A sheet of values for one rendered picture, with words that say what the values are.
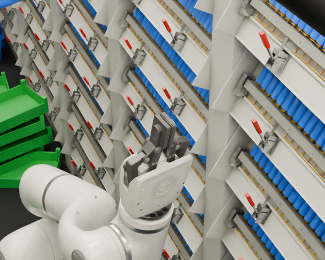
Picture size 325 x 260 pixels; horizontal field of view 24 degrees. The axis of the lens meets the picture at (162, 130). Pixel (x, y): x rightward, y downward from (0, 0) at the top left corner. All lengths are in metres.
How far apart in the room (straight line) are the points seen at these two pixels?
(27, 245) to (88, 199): 0.31
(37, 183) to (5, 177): 2.01
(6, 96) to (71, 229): 2.34
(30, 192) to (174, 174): 0.46
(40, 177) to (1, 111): 2.01
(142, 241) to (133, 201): 0.10
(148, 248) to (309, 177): 0.38
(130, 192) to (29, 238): 0.54
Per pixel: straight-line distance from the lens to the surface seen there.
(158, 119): 1.03
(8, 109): 3.47
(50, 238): 1.60
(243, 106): 1.59
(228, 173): 1.73
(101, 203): 1.32
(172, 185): 1.11
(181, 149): 1.10
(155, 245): 1.19
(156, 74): 2.05
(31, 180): 1.48
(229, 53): 1.56
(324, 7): 0.39
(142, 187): 1.06
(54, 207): 1.39
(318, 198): 1.40
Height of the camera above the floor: 2.20
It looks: 37 degrees down
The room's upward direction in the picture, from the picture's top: straight up
